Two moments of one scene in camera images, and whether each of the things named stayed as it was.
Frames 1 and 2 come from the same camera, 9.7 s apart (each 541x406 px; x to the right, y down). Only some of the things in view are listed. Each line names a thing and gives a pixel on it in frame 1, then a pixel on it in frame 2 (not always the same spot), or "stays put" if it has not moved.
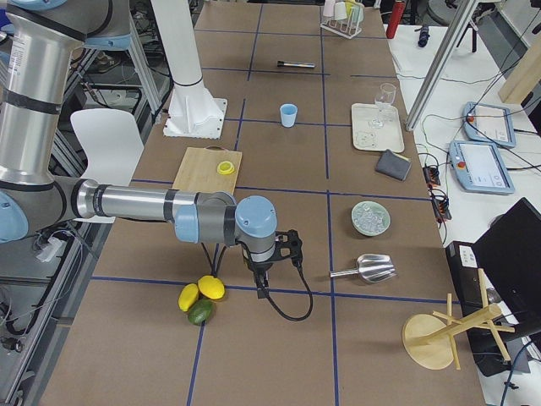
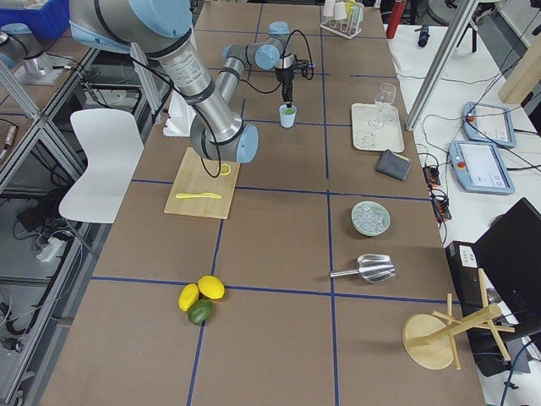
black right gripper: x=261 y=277 → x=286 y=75
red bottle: x=397 y=12 stays put
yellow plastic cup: x=348 y=6 stays put
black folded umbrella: x=424 y=35 stays put
